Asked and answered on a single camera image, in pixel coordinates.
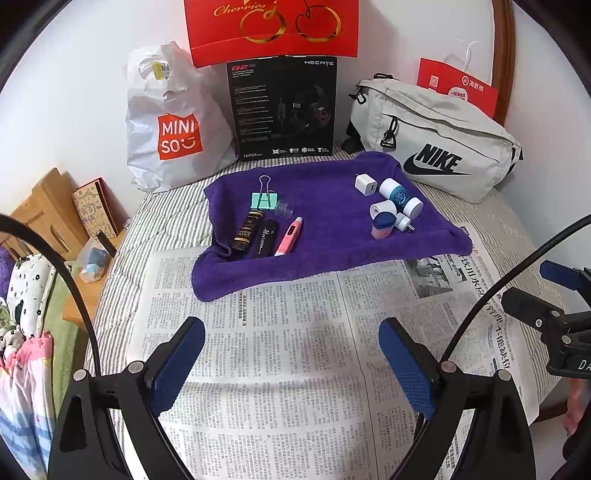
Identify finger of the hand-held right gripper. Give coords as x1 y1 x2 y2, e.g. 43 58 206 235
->
539 260 591 291
501 287 591 335

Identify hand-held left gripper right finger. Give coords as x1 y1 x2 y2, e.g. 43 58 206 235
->
379 316 532 480

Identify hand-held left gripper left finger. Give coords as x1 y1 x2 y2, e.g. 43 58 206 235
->
47 316 206 480

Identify blue and orange small case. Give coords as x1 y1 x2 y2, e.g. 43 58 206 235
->
371 212 396 241

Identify brown tube gold print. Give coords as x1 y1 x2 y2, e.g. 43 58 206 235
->
231 211 265 252

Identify black tube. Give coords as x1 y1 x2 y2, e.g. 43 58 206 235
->
250 218 280 257

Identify white and teal bottle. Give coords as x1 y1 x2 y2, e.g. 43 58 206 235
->
379 178 424 219

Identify pink pen-shaped device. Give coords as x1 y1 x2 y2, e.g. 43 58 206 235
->
273 216 304 257

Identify white cube charger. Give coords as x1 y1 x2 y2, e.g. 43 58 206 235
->
355 174 379 198

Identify green binder clip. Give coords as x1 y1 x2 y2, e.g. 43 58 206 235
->
249 175 278 212

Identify person's right hand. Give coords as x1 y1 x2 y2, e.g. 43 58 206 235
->
564 381 591 437

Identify newspaper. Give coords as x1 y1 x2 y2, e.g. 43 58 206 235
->
131 222 541 480

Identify green mat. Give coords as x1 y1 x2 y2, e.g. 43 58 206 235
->
44 272 95 411

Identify clear bag with blue item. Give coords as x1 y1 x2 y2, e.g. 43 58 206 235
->
75 237 115 283

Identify purple towel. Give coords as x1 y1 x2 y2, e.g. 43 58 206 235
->
191 151 474 303

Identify pink printed cloth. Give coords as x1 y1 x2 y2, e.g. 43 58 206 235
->
0 323 58 480

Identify white black-dotted cloth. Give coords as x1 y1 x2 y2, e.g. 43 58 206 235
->
7 253 57 340

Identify patterned cover book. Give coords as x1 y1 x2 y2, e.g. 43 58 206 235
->
71 178 124 240

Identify grey waist bag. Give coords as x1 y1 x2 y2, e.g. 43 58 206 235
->
342 73 524 203

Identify light wooden furniture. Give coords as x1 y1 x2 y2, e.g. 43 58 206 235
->
9 167 127 333

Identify white plastic shopping bag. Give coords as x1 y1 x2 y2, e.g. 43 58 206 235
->
126 41 238 193

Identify black headphone box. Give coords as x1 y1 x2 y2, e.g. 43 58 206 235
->
225 55 340 160

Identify red gift box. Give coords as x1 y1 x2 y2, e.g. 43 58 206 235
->
184 0 361 69

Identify black cable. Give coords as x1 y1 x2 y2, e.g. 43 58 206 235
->
0 213 101 379
436 218 591 370

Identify brown wooden frame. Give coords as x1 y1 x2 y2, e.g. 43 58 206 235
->
490 0 517 134

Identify red paper bag white handles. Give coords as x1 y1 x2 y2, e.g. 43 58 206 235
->
416 39 500 125

